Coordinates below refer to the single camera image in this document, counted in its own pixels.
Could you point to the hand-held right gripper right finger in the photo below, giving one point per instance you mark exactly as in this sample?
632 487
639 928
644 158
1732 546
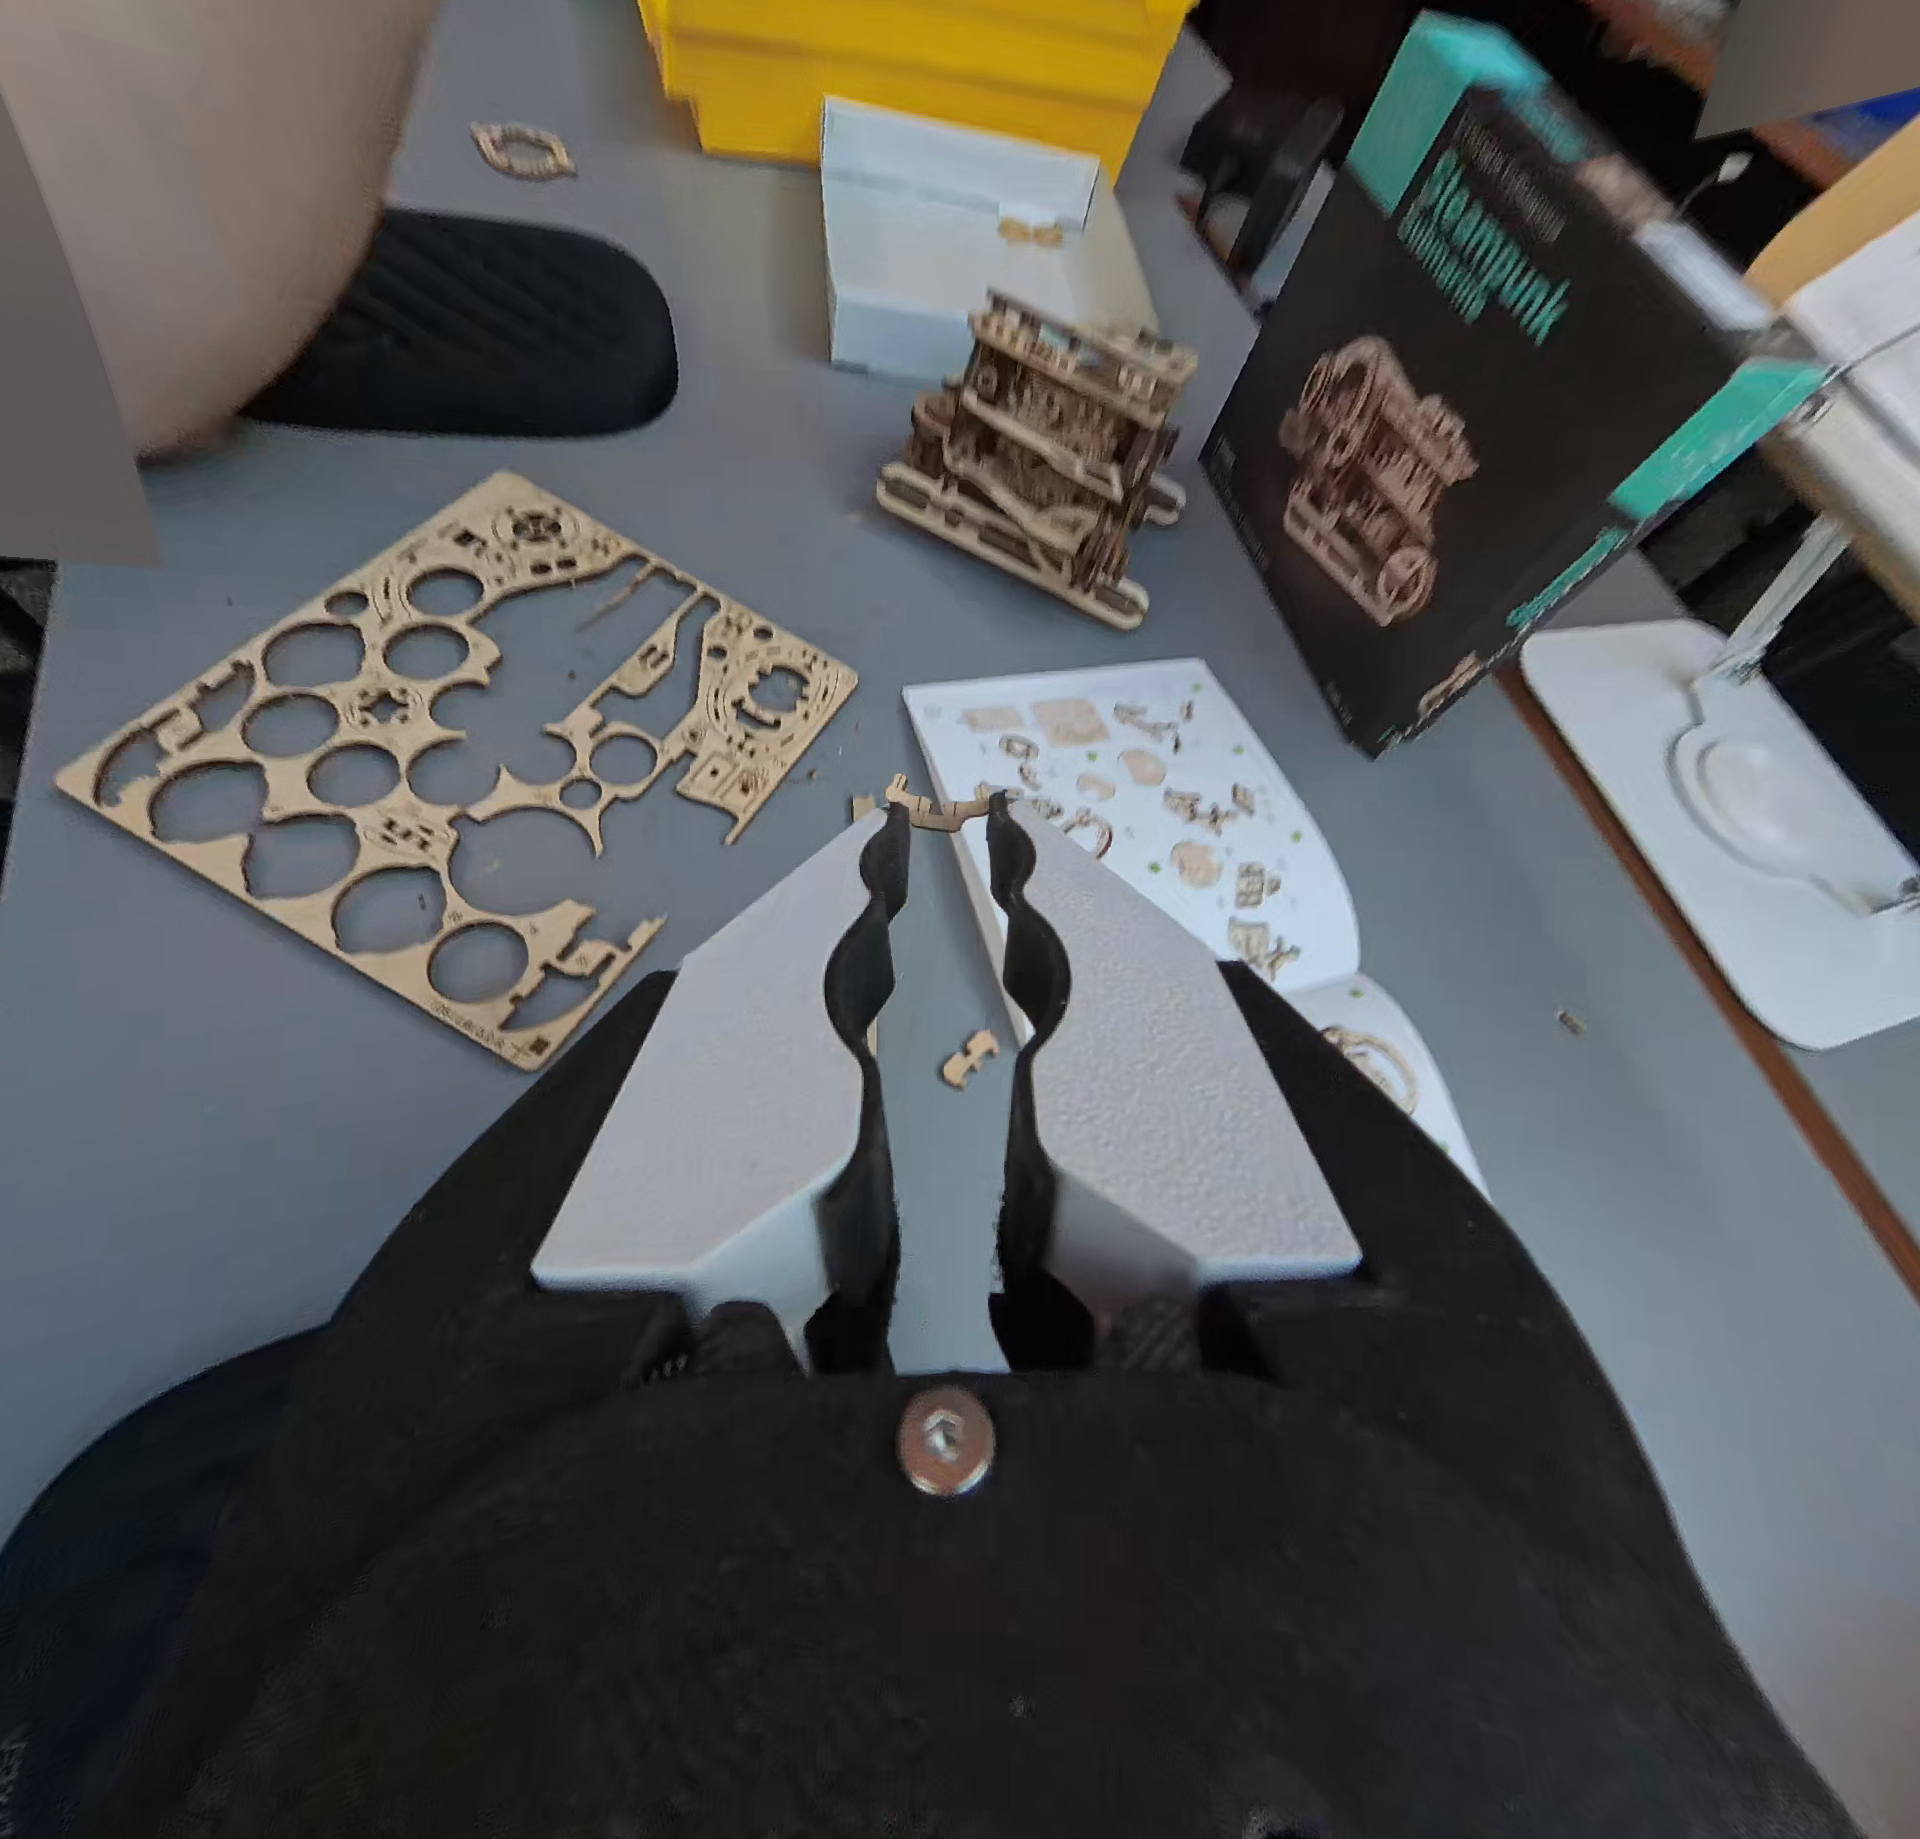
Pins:
1186 1104

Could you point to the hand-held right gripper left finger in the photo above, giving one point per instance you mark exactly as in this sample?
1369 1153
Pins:
704 1104

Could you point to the small hooked wooden part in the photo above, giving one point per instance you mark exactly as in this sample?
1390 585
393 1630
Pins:
933 816

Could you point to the tiny wooden link part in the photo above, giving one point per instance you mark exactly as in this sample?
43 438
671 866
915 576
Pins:
1029 231

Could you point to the model instruction booklet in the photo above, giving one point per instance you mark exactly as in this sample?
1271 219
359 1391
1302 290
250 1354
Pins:
1200 882

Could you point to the laser-cut wooden parts sheet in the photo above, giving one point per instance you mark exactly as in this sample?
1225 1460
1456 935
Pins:
720 787

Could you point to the assembled wooden engine model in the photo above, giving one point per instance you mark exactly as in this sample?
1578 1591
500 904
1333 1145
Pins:
1035 490

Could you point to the black and teal model box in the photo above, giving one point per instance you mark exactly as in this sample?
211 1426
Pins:
1442 294

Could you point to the small notched wooden part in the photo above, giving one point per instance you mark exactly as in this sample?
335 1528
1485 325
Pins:
972 1057

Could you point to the black textured armrest pad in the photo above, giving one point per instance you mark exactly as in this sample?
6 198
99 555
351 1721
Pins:
74 1643
496 325

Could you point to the white cardboard box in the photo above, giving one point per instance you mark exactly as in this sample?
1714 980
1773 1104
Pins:
931 294

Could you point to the black device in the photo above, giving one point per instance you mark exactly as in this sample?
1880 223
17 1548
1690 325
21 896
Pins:
1275 176

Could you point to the yellow plastic bin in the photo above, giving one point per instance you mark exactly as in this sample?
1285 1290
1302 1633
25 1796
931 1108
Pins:
897 39

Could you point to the brown cardboard box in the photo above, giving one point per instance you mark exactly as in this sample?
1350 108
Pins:
1859 219

